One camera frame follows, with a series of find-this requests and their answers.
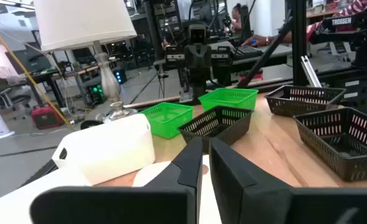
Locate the black aluminium table frame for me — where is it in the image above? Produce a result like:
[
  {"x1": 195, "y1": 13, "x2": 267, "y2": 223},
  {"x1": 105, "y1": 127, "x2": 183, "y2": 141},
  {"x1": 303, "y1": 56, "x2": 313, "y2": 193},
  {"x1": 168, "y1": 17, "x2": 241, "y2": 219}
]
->
[{"x1": 236, "y1": 0, "x2": 309, "y2": 90}]

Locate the black round object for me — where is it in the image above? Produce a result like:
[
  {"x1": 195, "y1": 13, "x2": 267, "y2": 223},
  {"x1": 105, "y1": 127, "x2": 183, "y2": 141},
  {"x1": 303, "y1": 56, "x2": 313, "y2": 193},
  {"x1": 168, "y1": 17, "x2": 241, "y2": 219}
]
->
[{"x1": 80, "y1": 119, "x2": 104, "y2": 130}]

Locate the black control box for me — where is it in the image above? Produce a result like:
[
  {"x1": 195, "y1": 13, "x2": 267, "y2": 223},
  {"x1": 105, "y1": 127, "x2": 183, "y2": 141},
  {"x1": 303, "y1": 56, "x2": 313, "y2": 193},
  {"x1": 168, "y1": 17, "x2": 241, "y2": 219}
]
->
[{"x1": 318, "y1": 68, "x2": 367, "y2": 110}]

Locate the dark computer monitor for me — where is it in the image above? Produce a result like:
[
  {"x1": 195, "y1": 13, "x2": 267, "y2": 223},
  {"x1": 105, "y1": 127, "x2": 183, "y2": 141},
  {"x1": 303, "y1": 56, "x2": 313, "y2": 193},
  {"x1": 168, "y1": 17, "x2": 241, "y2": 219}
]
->
[{"x1": 4, "y1": 45, "x2": 52, "y2": 74}]

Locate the yellow cord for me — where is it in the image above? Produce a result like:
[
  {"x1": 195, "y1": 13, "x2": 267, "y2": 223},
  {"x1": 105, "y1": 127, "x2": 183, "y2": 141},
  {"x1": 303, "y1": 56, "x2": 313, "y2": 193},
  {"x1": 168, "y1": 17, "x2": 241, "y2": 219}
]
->
[{"x1": 0, "y1": 16, "x2": 75, "y2": 129}]

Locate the person's hand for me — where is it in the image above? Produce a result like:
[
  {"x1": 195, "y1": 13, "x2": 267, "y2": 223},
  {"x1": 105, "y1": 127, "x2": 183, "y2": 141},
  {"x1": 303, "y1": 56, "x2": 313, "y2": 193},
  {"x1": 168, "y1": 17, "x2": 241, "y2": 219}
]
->
[{"x1": 242, "y1": 34, "x2": 270, "y2": 47}]

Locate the small red object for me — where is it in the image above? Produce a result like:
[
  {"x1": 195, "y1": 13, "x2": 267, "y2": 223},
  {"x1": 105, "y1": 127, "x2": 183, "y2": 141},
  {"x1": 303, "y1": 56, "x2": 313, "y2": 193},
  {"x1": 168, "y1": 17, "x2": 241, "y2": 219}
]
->
[{"x1": 238, "y1": 70, "x2": 264, "y2": 82}]

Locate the red case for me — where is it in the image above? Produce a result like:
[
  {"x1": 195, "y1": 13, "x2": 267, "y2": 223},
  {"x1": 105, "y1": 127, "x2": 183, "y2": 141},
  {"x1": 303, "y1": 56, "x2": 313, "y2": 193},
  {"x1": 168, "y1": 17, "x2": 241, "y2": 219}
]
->
[{"x1": 30, "y1": 105, "x2": 65, "y2": 130}]

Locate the black office chair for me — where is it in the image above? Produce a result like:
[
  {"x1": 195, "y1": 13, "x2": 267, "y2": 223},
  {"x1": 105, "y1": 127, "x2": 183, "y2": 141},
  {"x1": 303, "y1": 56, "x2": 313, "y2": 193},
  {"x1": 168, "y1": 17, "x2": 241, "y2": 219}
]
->
[{"x1": 0, "y1": 86, "x2": 32, "y2": 121}]

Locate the white shade silver table lamp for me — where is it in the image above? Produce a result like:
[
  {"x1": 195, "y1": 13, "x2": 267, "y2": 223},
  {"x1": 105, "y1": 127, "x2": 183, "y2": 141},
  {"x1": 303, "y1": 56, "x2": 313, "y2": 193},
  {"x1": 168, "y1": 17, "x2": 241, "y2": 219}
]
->
[{"x1": 33, "y1": 0, "x2": 138, "y2": 123}]

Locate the computer tower with green lights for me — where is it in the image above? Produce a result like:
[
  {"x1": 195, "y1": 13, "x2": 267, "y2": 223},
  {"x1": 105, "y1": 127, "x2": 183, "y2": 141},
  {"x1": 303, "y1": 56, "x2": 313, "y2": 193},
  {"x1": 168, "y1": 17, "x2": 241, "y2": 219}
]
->
[{"x1": 86, "y1": 81, "x2": 106, "y2": 106}]

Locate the black keyboard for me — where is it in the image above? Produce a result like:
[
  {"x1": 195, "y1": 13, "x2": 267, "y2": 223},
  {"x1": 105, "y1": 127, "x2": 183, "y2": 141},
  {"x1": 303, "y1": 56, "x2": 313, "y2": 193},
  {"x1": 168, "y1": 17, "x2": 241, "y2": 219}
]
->
[{"x1": 233, "y1": 45, "x2": 264, "y2": 60}]

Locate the black tripod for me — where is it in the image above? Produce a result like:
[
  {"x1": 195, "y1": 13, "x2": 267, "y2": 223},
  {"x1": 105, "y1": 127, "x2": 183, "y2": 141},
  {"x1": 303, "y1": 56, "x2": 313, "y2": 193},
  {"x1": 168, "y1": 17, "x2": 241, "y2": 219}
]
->
[{"x1": 129, "y1": 58, "x2": 172, "y2": 105}]

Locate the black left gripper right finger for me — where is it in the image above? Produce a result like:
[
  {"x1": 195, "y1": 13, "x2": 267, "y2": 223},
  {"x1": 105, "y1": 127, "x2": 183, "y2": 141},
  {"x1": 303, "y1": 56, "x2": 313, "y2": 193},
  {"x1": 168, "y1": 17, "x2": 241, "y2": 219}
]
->
[{"x1": 208, "y1": 137, "x2": 367, "y2": 224}]

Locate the black box with blue lights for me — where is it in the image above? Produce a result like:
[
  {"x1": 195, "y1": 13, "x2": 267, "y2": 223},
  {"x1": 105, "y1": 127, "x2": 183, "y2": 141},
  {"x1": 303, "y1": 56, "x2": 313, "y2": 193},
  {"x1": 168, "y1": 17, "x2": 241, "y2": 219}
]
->
[{"x1": 113, "y1": 67, "x2": 128, "y2": 85}]

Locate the dark office desk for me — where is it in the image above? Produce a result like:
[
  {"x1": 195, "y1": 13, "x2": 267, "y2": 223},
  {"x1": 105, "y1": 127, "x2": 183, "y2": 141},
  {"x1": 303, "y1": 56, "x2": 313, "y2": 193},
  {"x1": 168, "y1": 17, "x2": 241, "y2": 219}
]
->
[{"x1": 27, "y1": 58, "x2": 122, "y2": 108}]

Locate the black plastic slotted basket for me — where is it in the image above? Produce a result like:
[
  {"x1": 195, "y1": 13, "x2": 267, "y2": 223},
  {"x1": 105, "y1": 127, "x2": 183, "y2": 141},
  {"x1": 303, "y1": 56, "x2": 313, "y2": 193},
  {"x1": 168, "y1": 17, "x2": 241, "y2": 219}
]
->
[
  {"x1": 292, "y1": 107, "x2": 367, "y2": 182},
  {"x1": 264, "y1": 85, "x2": 346, "y2": 118},
  {"x1": 177, "y1": 105, "x2": 254, "y2": 154}
]

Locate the silver metal bracket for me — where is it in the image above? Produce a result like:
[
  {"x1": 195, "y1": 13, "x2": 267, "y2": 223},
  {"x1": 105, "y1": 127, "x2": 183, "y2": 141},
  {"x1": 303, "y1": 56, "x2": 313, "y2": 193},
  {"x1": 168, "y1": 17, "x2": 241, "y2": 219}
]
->
[{"x1": 300, "y1": 55, "x2": 323, "y2": 88}]

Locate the grey office desk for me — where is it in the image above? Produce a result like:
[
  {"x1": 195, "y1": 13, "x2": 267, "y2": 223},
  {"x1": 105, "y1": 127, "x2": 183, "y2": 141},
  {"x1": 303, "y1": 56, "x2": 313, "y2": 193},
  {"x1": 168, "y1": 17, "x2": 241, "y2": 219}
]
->
[{"x1": 208, "y1": 40, "x2": 294, "y2": 75}]

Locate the green plastic slotted basket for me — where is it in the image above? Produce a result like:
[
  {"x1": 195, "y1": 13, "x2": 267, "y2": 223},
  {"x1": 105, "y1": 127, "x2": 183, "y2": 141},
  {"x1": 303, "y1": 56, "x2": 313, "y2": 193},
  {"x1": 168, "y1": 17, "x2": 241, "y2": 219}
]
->
[
  {"x1": 139, "y1": 101, "x2": 194, "y2": 140},
  {"x1": 198, "y1": 88, "x2": 259, "y2": 112}
]

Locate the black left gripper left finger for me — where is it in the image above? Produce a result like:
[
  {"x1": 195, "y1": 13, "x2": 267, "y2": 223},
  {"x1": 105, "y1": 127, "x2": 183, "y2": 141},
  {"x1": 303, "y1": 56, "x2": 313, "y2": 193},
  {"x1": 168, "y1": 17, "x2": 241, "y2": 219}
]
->
[{"x1": 29, "y1": 136, "x2": 204, "y2": 224}]

